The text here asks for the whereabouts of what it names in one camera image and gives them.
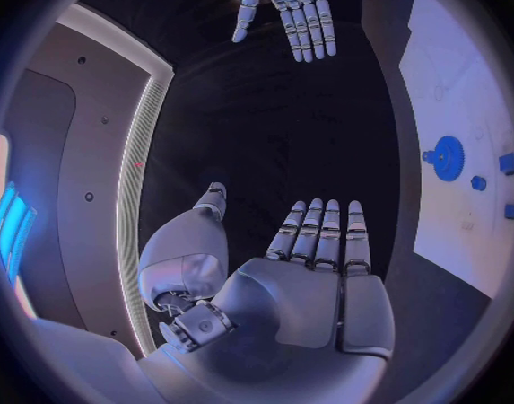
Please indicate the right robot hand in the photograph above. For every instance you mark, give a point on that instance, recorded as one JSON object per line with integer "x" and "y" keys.
{"x": 307, "y": 13}

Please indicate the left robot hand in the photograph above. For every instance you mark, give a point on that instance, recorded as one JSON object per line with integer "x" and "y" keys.
{"x": 290, "y": 303}

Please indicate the white task board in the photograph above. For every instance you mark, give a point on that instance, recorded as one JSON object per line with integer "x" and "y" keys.
{"x": 454, "y": 107}

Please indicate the blue peg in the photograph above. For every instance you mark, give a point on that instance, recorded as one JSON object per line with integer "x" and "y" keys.
{"x": 428, "y": 156}

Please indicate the blue gear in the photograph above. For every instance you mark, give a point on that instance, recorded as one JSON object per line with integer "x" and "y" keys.
{"x": 449, "y": 159}

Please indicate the blue short cylinder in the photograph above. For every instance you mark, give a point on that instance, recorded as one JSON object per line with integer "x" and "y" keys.
{"x": 478, "y": 183}

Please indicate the blue block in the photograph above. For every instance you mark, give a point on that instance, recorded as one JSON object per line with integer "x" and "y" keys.
{"x": 511, "y": 211}
{"x": 509, "y": 163}

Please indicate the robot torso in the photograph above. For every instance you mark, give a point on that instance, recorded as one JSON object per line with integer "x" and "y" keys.
{"x": 92, "y": 161}

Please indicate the glowing light bar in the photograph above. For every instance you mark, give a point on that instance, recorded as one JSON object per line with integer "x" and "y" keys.
{"x": 12, "y": 222}

